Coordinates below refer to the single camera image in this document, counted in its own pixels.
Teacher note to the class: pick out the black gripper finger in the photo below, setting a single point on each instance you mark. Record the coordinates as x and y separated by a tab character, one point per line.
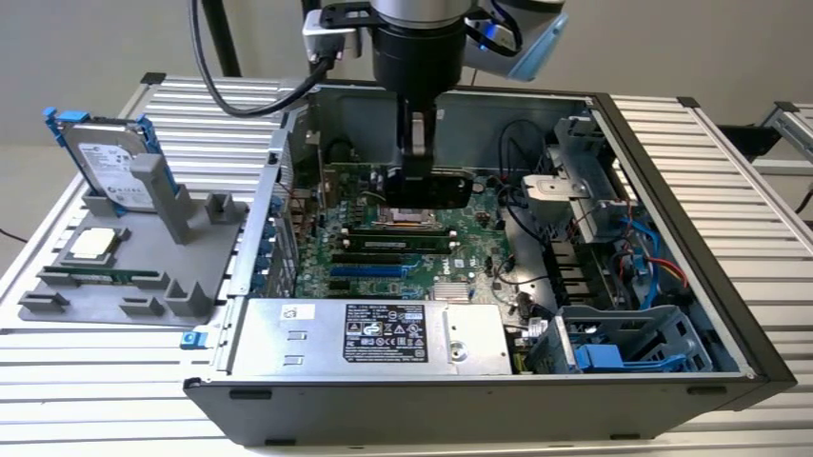
410	190

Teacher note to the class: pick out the CPU socket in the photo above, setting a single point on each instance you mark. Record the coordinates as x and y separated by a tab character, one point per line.
406	216

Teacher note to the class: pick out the black RAM slot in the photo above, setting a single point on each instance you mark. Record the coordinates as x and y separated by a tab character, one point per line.
400	232

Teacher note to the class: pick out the round coin battery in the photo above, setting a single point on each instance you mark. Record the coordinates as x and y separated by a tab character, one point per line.
479	186

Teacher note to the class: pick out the green RAM stick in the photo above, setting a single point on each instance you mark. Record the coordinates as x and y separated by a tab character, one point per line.
394	244
101	276

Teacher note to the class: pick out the green motherboard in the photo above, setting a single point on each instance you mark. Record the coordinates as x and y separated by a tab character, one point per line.
470	228

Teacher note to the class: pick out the black expansion slot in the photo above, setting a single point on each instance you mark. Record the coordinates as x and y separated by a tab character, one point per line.
368	259

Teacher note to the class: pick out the silver finned heatsink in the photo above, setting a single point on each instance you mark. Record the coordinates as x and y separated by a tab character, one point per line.
453	291

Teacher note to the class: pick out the metal drive cage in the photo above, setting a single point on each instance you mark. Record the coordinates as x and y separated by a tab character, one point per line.
574	162

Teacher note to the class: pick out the black stand pole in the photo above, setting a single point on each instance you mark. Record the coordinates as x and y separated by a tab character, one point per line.
226	43

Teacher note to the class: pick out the silver power supply unit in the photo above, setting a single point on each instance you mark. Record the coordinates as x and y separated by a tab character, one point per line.
318	343

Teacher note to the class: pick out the grey plastic parts rack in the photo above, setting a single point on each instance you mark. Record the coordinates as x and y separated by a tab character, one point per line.
145	266

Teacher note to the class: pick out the blue bay latch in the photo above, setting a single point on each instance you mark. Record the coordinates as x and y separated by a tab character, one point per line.
597	357

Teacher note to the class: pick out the grey disk bay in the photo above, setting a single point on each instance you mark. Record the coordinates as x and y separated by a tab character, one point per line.
641	323

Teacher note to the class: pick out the blue plastic case clip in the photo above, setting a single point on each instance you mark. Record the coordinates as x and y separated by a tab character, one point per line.
191	340

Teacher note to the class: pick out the grey open PC case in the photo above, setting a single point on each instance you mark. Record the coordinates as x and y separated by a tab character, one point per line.
445	414

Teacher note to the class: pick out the hard disk in blue carrier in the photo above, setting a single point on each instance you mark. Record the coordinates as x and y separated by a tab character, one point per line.
104	162

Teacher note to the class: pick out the silver CPU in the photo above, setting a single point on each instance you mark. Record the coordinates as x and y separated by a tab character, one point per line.
95	244

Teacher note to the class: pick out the neighbouring metal slat table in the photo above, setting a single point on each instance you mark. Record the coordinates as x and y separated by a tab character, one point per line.
790	124

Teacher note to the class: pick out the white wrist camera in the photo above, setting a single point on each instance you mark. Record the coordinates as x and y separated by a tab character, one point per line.
491	35

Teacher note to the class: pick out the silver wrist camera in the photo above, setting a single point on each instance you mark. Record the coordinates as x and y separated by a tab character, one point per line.
323	35

